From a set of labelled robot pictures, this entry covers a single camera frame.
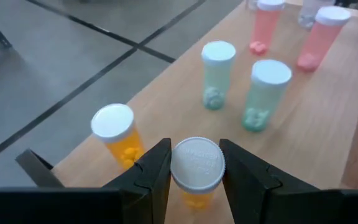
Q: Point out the clear medicine bottle white cap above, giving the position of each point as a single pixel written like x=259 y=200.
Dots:
x=309 y=15

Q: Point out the orange medicine bottle white cap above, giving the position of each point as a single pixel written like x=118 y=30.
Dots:
x=197 y=165
x=112 y=123

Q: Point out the pink medicine bottle white cap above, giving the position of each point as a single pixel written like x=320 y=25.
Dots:
x=264 y=25
x=322 y=37

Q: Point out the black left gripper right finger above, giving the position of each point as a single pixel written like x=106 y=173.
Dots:
x=259 y=199

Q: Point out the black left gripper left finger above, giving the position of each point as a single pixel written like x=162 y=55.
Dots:
x=129 y=199

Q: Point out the green medicine bottle white cap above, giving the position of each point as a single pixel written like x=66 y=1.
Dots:
x=217 y=53
x=270 y=73

